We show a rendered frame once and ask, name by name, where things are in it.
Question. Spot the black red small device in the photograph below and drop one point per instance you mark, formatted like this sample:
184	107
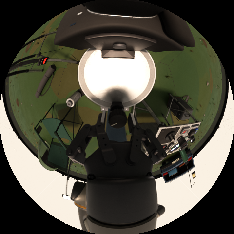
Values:
43	61

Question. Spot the grey knurled cylinder knob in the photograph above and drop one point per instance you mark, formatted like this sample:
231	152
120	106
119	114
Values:
72	99

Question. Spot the small white tag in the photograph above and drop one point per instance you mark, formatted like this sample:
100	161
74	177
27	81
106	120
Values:
66	196

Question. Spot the grey camera mount plate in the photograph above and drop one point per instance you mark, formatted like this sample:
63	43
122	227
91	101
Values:
118	53

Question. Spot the blue flat pad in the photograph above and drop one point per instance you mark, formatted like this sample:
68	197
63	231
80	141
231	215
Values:
117	134

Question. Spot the grey tripod leg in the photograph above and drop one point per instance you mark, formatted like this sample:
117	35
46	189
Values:
150	111

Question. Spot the black pan lock knob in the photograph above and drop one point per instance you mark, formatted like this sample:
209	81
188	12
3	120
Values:
117	117

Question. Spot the dark grey tube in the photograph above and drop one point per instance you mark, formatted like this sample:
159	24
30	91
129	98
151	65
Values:
44	81

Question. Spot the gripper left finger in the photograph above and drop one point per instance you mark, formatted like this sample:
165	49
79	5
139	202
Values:
103	140

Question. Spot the small yellow tag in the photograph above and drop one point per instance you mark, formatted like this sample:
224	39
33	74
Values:
193	174

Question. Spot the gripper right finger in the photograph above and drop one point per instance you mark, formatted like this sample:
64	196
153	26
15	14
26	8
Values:
135	142

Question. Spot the white round pan base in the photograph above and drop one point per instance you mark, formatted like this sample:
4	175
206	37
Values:
117	76

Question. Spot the black tripod stand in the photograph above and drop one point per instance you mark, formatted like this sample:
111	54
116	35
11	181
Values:
23	61

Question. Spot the white control panel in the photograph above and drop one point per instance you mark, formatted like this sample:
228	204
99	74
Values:
175	135

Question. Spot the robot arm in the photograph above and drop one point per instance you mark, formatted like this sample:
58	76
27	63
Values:
78	193

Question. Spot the black equipment case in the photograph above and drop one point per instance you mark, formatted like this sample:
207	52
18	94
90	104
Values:
180	109

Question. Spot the dark blue box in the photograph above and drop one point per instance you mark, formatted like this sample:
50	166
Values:
173	171

